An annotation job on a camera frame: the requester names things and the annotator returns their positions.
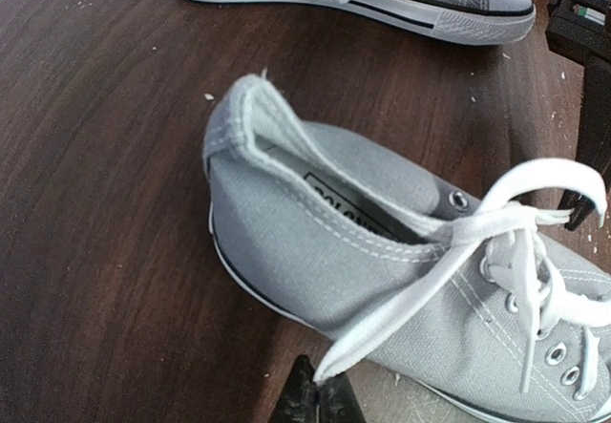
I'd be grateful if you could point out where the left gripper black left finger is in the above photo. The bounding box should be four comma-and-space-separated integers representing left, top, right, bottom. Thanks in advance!
270, 355, 318, 423

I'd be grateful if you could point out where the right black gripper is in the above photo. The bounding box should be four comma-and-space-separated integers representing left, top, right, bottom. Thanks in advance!
545, 0, 611, 232

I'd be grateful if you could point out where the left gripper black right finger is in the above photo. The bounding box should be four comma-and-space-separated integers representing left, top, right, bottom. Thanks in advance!
318, 377, 366, 423

